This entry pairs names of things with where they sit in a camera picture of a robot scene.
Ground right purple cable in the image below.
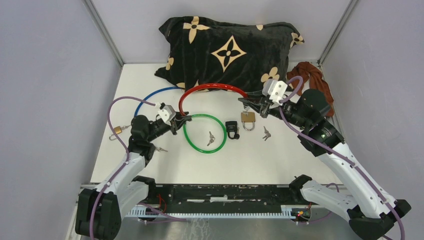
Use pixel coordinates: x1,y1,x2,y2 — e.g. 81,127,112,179
278,76,406,240

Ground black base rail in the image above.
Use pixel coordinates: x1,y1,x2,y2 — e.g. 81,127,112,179
127,184,314,221

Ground blue cable lock keys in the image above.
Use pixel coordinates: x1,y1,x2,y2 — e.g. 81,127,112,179
155,147,168,152

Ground brown cloth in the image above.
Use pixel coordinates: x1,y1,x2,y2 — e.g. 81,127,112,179
286,61,335,117

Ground padlock keys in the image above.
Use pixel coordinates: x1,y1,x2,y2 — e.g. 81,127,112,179
262,126,272,141

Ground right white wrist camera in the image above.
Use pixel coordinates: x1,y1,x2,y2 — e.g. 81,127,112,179
262,79,288,107

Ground green cable lock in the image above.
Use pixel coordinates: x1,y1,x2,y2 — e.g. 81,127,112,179
182,113,228,154

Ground blue cable lock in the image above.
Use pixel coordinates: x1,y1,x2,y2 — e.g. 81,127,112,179
133,86,184,118

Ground black floral pillow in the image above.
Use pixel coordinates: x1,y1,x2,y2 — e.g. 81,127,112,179
155,16,305,93

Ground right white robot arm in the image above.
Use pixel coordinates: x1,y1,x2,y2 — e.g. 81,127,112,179
239,89,411,240

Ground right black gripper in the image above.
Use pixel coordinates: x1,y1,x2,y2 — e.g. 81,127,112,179
240,87,311,129

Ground small brass padlock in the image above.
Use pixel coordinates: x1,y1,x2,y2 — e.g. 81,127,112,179
108,125,131,141

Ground small black padlock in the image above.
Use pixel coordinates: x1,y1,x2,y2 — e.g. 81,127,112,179
225,120,240,140

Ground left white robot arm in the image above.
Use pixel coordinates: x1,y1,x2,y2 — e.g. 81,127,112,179
75,110,192,240

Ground red cable lock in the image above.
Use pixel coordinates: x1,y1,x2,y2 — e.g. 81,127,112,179
178,83,248,117

